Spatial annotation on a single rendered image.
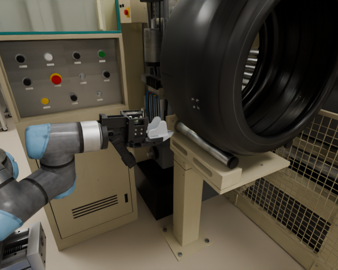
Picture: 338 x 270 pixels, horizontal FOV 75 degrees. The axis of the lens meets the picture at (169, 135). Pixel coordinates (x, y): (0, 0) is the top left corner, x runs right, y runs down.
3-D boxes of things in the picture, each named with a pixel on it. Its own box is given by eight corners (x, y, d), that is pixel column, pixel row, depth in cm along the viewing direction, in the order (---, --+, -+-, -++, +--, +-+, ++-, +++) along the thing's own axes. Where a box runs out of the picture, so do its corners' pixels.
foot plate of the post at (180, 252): (159, 230, 156) (159, 227, 155) (190, 216, 167) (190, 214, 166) (178, 261, 135) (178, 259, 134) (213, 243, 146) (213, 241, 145)
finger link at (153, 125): (174, 117, 63) (145, 119, 59) (172, 136, 65) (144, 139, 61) (169, 113, 66) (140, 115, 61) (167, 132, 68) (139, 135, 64)
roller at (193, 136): (182, 119, 98) (184, 127, 101) (174, 123, 97) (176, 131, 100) (239, 155, 71) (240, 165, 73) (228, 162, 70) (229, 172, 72)
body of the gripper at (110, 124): (152, 118, 55) (103, 121, 49) (149, 148, 58) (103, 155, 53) (140, 109, 61) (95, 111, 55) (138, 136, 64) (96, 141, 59)
